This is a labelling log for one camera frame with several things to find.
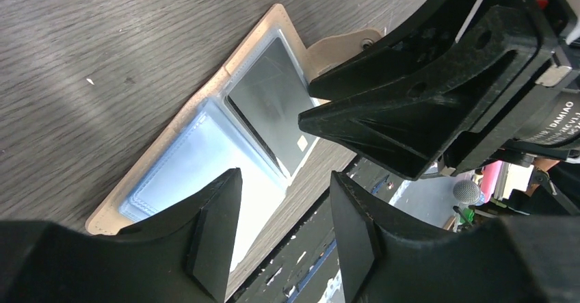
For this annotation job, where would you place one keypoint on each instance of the beige card holder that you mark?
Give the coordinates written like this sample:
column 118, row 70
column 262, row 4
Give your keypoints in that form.
column 206, row 138

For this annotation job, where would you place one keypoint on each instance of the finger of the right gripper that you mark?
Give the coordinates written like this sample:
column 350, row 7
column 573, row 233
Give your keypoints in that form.
column 426, row 35

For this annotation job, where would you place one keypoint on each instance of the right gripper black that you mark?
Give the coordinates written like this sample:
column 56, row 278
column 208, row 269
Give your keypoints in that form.
column 504, row 91

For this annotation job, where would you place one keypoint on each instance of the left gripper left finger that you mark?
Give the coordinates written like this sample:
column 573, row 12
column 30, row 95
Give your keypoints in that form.
column 181, row 254

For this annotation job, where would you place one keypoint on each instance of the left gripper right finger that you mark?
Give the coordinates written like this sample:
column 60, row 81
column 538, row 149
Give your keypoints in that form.
column 386, row 255

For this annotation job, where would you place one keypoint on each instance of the black credit card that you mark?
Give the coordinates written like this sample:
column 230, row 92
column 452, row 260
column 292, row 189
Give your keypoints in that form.
column 267, row 93

